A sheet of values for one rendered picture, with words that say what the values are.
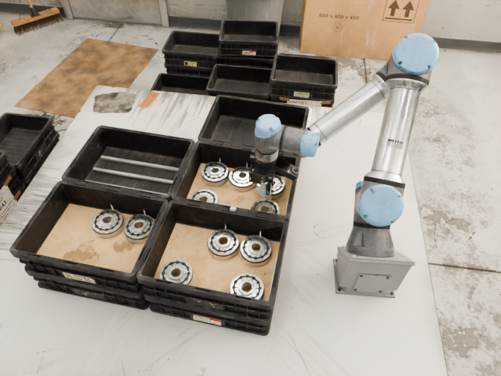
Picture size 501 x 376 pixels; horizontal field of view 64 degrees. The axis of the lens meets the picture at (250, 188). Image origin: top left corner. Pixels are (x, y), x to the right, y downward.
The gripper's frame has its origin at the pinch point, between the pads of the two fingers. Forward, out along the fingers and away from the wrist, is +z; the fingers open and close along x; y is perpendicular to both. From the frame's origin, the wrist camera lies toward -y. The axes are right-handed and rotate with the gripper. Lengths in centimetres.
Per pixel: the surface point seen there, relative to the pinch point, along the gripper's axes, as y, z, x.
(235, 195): 12.4, 2.0, 3.1
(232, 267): 6.4, -1.0, 32.1
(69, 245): 61, -1, 36
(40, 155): 134, 51, -33
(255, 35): 40, 53, -171
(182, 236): 25.7, -0.1, 24.2
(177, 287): 18, -12, 46
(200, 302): 12.3, -4.6, 46.3
